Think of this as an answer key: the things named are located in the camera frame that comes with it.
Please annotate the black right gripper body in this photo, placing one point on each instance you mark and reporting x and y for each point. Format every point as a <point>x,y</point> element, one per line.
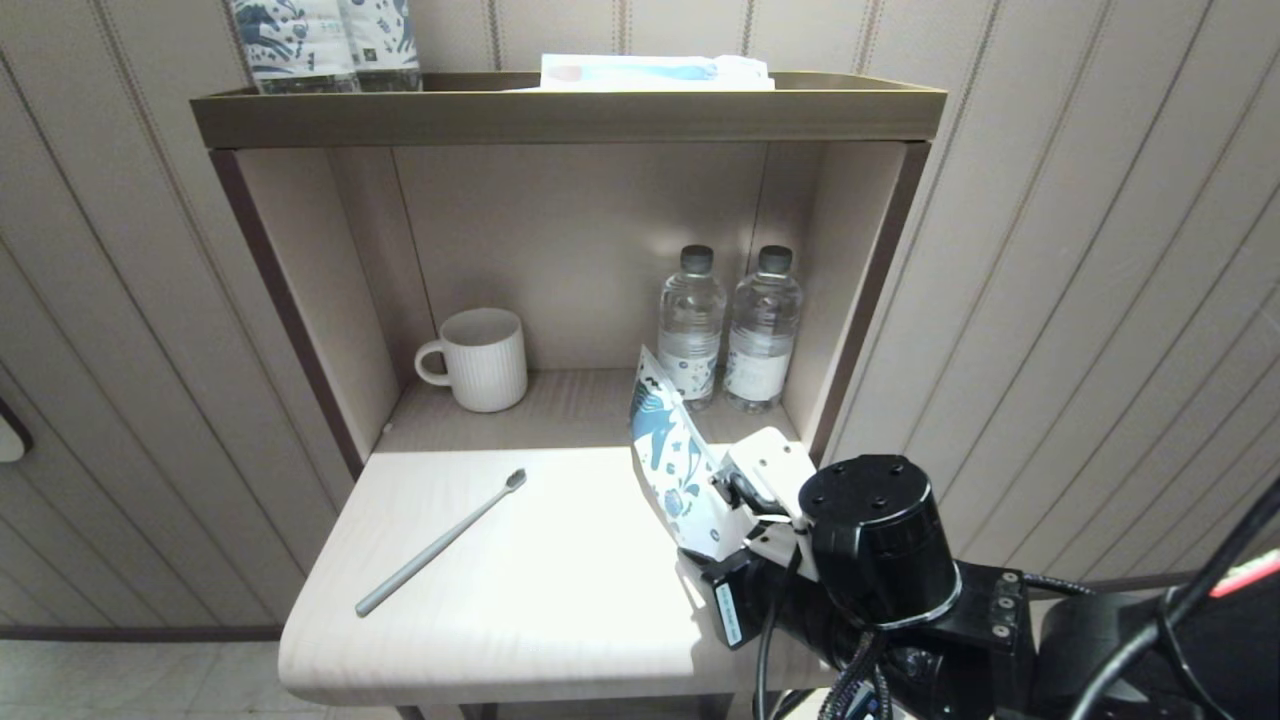
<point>750,495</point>

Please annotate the white zip pouch blue horse print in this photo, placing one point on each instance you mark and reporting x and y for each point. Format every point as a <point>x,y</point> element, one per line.
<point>670,450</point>

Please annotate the clear water bottle plain label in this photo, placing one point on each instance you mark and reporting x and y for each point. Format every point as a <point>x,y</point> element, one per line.
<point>762,330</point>

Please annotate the clear water bottle dotted label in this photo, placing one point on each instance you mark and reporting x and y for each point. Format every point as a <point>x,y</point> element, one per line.
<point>690,310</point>

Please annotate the white ribbed mug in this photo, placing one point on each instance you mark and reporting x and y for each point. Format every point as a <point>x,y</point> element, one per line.
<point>485,362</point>

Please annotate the beige wooden shelf unit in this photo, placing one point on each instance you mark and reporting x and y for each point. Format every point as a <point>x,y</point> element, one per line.
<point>560,250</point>

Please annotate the grey toothbrush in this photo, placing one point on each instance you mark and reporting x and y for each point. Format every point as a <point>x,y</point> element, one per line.
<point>440,543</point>

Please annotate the brown shelf tray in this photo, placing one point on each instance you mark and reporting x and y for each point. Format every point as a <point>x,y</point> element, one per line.
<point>560,118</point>

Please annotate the flat white blue packet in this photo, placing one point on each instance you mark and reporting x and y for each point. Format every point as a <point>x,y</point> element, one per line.
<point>640,72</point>

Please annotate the small blue printed white pouch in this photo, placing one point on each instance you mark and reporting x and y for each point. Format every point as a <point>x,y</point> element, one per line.
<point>385,40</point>

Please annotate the large blue printed white pouch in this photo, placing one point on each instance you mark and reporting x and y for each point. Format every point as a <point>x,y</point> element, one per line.
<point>290,45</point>

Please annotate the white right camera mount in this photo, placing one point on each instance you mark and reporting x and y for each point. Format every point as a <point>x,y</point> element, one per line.
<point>775,460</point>

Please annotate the white wall fixture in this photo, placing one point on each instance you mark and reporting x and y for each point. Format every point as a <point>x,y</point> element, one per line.
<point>10,438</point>

